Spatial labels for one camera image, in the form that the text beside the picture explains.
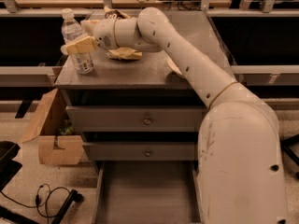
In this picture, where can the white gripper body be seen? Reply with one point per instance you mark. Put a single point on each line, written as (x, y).
(104, 34)

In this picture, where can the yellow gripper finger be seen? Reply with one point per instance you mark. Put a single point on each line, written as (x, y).
(82, 44)
(88, 26)

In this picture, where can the clear plastic water bottle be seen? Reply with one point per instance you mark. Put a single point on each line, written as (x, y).
(71, 29)

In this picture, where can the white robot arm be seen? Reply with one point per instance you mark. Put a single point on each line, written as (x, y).
(241, 176)

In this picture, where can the grey top drawer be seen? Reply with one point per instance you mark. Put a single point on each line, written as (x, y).
(136, 118)

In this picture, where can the grey drawer cabinet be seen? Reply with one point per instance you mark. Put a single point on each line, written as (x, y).
(146, 82)

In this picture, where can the grey middle drawer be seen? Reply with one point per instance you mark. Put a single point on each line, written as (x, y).
(140, 151)

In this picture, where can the grey open bottom drawer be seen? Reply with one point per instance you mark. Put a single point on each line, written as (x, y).
(146, 192)

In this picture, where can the crumpled chip bag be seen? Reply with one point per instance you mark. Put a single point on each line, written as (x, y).
(127, 54)

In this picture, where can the white paper bowl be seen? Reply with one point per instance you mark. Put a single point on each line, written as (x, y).
(173, 67)

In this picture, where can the open cardboard box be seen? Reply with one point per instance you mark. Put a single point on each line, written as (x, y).
(55, 145)

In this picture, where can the black bin at left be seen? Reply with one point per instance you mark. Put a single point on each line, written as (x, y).
(8, 167)

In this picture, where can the black stand leg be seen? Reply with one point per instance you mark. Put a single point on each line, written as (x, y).
(73, 197)

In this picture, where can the black chair base leg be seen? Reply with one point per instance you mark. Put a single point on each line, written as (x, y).
(286, 147)

